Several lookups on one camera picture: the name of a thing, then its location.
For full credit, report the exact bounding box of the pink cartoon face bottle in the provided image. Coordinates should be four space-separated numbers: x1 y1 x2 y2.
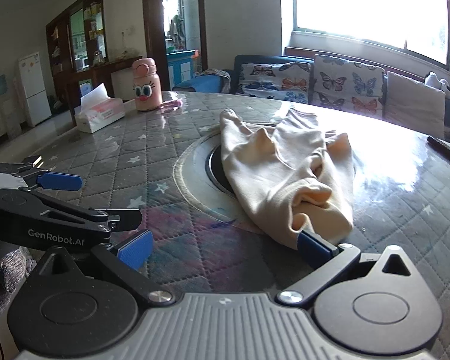
131 57 163 112

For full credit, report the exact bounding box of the cream garment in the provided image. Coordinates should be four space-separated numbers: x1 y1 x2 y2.
219 108 355 250

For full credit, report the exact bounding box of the window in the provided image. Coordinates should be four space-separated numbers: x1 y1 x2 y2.
285 0 450 66

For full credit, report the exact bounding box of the white plush toy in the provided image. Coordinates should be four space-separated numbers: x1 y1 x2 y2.
424 72 450 96

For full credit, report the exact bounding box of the square butterfly print cushion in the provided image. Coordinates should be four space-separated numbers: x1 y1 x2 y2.
309 54 387 119

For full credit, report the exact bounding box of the dark blue sofa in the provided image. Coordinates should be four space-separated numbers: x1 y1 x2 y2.
172 54 450 151

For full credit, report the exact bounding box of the white pink tissue box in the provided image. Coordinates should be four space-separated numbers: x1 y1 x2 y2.
74 82 126 134

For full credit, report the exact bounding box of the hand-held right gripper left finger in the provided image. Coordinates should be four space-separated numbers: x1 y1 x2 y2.
24 229 177 306

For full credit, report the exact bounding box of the white refrigerator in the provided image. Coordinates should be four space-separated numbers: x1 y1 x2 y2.
18 52 53 127

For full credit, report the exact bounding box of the blue cabinet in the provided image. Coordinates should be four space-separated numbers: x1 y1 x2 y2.
167 49 200 87

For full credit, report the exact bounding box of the blue cloth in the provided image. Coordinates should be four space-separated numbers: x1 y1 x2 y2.
180 68 231 94

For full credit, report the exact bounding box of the wide butterfly print cushion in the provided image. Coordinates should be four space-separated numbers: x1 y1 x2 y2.
235 61 313 105

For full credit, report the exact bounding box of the dark wooden display cabinet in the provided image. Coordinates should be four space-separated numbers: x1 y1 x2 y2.
45 0 136 113

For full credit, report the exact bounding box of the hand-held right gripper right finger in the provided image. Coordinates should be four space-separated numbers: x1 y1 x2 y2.
275 230 422 306

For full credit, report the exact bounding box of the person's left hand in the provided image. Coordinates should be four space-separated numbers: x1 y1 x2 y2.
0 247 38 327

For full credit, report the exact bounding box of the plain pale cushion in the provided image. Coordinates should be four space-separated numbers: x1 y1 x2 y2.
384 71 446 139

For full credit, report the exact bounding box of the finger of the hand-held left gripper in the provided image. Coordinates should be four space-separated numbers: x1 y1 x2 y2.
86 208 143 233
0 156 84 193

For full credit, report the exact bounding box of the dark wooden door frame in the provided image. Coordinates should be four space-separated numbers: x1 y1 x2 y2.
142 0 209 92

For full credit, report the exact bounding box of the round inset table cooktop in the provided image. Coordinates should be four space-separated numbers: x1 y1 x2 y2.
172 122 357 226

